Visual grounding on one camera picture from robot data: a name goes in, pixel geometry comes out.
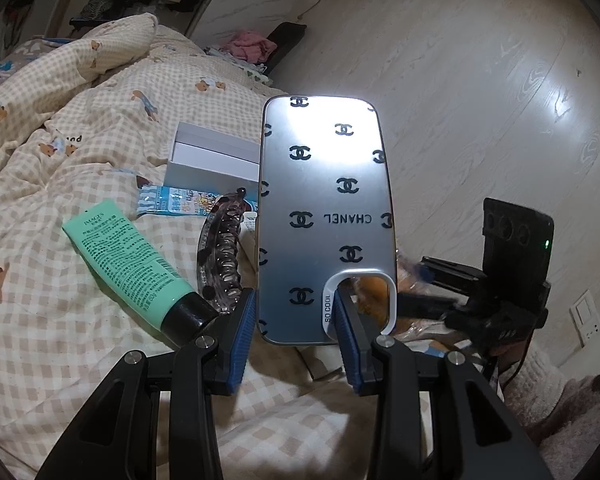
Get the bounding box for dark rectangular object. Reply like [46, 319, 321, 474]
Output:
[267, 22, 308, 71]

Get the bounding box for silver patterned phone case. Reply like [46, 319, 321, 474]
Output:
[256, 95, 399, 347]

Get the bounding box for pink cloth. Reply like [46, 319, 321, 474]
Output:
[228, 30, 278, 63]

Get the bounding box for green cream tube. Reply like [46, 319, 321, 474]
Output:
[61, 199, 220, 348]

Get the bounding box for dark transparent hair claw clip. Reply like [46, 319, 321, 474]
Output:
[196, 187, 246, 316]

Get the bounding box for black hanging bag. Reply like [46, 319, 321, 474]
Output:
[2, 0, 46, 33]

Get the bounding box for blue striped snack packet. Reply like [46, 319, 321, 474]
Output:
[137, 183, 258, 221]

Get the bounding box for checkered bear print blanket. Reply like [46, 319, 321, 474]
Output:
[0, 12, 481, 480]

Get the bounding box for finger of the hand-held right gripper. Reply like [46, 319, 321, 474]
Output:
[417, 256, 486, 286]
[395, 292, 461, 321]

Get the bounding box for black cable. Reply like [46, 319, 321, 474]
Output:
[500, 330, 536, 391]

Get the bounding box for white printed cloth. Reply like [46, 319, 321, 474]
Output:
[205, 45, 273, 86]

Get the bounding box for person's right forearm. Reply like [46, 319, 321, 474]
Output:
[500, 345, 600, 461]

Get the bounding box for orange snack packet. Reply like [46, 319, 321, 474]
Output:
[350, 252, 481, 356]

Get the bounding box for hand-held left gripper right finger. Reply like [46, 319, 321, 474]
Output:
[330, 282, 556, 480]

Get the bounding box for white wall switch plate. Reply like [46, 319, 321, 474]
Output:
[570, 290, 600, 361]

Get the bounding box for white cardboard box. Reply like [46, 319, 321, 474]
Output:
[163, 121, 262, 196]

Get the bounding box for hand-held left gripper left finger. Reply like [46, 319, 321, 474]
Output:
[35, 287, 258, 480]

